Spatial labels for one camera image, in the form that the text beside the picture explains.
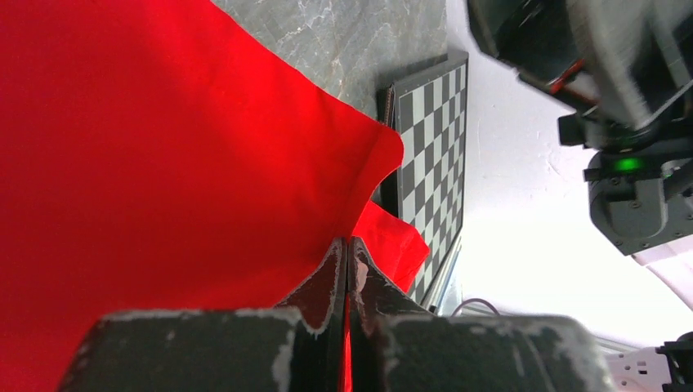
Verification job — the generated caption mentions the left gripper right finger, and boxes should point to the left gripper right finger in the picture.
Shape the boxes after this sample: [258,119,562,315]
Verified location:
[347,238,615,392]

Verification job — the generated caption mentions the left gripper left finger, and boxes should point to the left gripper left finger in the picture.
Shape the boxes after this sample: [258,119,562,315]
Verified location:
[59,238,347,391]

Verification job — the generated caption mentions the red jacket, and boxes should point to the red jacket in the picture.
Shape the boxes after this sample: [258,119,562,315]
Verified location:
[1,1,428,391]

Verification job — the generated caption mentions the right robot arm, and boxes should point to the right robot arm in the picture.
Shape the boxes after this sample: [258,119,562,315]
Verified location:
[467,1,692,256]

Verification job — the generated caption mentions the black white checkerboard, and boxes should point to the black white checkerboard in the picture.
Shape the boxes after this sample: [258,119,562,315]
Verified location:
[378,52,469,310]

